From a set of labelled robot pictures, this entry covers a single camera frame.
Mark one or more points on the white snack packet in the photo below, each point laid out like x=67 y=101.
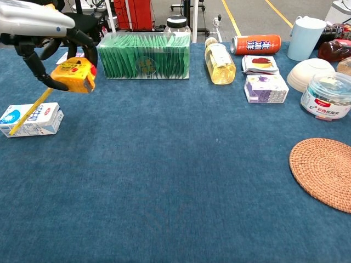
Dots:
x=260 y=65

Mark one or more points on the round woven rattan coaster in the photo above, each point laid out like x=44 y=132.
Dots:
x=325 y=172

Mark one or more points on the light blue plastic cup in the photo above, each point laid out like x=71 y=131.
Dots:
x=305 y=41

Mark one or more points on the blue table mat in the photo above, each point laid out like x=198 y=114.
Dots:
x=164 y=164

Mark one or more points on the black office chair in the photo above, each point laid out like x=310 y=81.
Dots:
x=82 y=22

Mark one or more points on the red cabinet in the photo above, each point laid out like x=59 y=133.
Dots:
x=137 y=13

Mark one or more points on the clear tub of binder clips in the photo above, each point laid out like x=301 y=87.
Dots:
x=326 y=101

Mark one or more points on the dark tea bottle black label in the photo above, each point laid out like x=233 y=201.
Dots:
x=340 y=31

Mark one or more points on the yellow liquid bottle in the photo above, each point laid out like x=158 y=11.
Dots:
x=220 y=65

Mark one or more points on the white post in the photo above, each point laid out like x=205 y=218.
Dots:
x=195 y=22

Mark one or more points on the small purple white carton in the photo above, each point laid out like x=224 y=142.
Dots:
x=62 y=58

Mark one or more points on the brown honey bottle yellow cap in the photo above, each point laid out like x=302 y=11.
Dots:
x=336 y=50

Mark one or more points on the glass jar with black lid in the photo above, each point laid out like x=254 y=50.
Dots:
x=176 y=22

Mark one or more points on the purple white flowered carton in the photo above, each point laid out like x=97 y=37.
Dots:
x=264 y=89

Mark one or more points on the yellow tape measure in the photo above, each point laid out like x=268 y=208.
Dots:
x=74 y=76

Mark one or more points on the white blue milk carton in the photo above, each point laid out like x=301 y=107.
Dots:
x=41 y=117

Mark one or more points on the white appliance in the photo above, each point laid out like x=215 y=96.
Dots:
x=340 y=12

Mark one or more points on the black wheeled stand base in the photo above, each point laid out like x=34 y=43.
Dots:
x=189 y=5

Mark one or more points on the beige upturned bowl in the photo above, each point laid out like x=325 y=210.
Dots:
x=304 y=72

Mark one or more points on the clear box of green packets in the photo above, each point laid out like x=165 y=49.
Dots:
x=142 y=57

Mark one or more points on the orange drink can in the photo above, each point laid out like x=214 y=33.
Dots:
x=257 y=44

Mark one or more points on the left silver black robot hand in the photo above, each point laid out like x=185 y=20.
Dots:
x=27 y=19

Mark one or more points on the white stand frame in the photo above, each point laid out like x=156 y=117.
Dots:
x=110 y=16

